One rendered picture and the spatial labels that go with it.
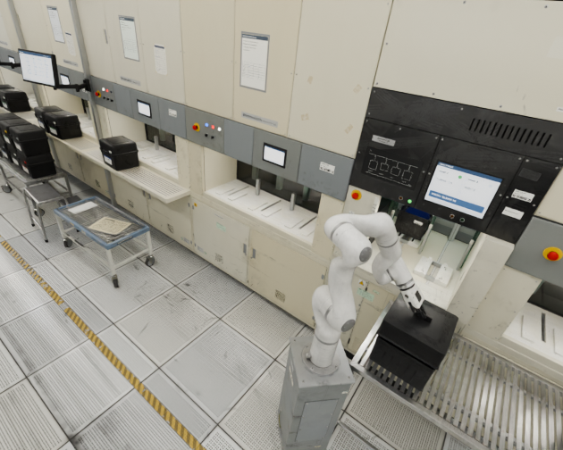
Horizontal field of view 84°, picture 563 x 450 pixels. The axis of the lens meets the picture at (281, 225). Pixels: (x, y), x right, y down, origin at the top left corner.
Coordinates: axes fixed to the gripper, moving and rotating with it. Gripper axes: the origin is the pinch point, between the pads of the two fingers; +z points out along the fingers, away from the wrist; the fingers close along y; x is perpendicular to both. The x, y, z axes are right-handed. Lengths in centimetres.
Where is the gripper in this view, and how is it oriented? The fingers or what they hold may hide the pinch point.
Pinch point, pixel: (422, 313)
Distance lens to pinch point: 167.7
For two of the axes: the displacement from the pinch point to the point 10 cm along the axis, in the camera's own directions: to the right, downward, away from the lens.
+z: 4.8, 8.7, 0.4
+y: 6.0, -3.7, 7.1
